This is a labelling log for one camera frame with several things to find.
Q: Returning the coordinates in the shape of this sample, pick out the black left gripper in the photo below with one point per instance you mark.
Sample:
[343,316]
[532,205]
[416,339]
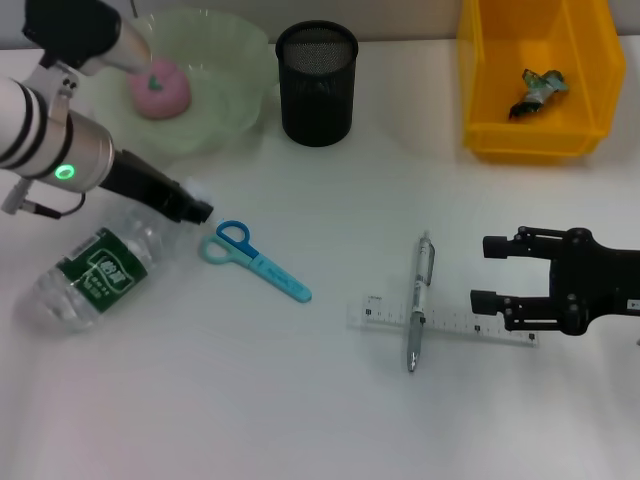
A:
[140,180]

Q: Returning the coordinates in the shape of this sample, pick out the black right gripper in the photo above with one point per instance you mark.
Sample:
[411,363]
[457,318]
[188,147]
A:
[600,280]

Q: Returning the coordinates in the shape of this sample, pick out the silver ballpoint pen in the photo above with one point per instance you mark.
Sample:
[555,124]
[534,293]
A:
[422,270]

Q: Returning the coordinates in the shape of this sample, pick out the blue capped scissors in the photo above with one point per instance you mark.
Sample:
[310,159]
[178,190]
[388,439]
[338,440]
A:
[270,272]

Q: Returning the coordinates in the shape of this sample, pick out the clear water bottle green label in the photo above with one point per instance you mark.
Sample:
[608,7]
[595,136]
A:
[100,270]

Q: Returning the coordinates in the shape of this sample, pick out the pink toy peach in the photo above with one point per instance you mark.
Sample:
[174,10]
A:
[165,100]

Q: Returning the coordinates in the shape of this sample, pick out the green plastic wrapper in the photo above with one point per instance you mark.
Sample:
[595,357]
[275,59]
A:
[537,90]

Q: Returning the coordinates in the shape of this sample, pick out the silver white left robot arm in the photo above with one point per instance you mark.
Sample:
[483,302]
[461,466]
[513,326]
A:
[80,150]

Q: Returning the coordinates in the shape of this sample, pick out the transparent plastic ruler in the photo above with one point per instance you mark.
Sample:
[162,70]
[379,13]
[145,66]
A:
[385,312]

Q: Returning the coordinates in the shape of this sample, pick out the green translucent fruit bowl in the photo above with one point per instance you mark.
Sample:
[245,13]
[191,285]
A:
[225,75]

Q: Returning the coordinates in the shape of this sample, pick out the black mesh pen holder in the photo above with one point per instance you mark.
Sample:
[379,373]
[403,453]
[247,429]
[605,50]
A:
[317,100]

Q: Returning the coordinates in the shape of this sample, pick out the yellow plastic bin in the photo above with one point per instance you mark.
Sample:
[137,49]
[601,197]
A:
[500,100]

